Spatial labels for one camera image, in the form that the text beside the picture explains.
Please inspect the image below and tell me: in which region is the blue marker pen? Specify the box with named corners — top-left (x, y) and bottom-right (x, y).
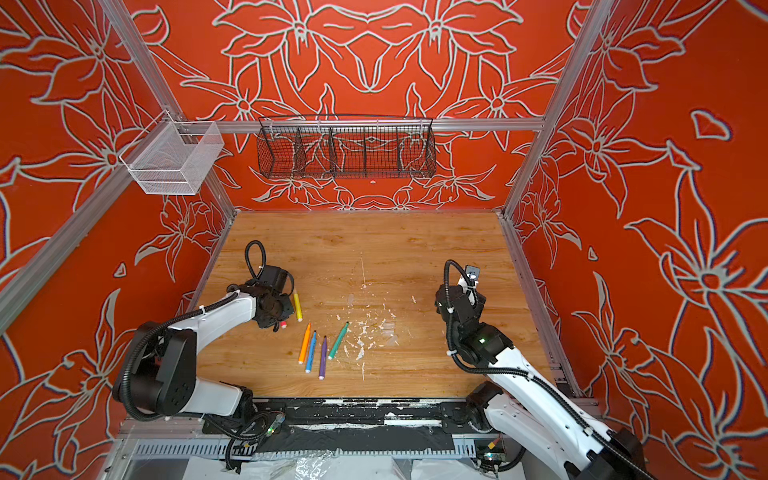
top-left (305, 331), bottom-right (317, 373)

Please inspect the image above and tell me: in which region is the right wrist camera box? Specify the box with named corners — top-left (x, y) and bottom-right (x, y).
top-left (464, 265), bottom-right (480, 289)

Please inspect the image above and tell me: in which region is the orange marker pen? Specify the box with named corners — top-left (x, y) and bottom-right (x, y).
top-left (298, 323), bottom-right (312, 365)

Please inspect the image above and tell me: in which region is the white mesh basket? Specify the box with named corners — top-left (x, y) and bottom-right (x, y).
top-left (119, 111), bottom-right (224, 195)

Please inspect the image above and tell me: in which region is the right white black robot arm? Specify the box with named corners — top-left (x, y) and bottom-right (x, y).
top-left (435, 284), bottom-right (651, 479)

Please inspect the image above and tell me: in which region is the purple marker pen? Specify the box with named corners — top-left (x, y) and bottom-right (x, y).
top-left (318, 336), bottom-right (328, 380)

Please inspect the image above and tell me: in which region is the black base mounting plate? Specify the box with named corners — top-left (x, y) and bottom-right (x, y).
top-left (202, 397), bottom-right (523, 454)

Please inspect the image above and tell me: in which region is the small green circuit board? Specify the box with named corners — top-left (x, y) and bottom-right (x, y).
top-left (476, 440), bottom-right (511, 474)

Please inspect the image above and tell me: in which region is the yellow marker pen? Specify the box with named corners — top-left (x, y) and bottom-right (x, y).
top-left (292, 291), bottom-right (304, 322)

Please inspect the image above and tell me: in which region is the green marker pen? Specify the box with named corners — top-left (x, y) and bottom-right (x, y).
top-left (327, 322), bottom-right (349, 360)

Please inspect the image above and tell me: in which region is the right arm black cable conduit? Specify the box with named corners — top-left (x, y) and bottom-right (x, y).
top-left (442, 259), bottom-right (658, 480)

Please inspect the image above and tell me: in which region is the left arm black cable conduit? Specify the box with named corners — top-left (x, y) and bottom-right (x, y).
top-left (116, 239), bottom-right (268, 422)

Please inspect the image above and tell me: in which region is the white slotted cable duct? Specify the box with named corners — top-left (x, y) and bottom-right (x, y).
top-left (128, 438), bottom-right (477, 461)

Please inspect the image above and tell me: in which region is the black wire basket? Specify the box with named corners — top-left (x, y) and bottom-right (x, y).
top-left (256, 119), bottom-right (437, 180)

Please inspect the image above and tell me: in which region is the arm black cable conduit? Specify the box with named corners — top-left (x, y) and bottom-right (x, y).
top-left (116, 239), bottom-right (268, 422)
top-left (442, 259), bottom-right (658, 480)

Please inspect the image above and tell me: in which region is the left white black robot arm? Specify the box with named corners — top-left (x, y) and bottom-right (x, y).
top-left (112, 265), bottom-right (295, 423)

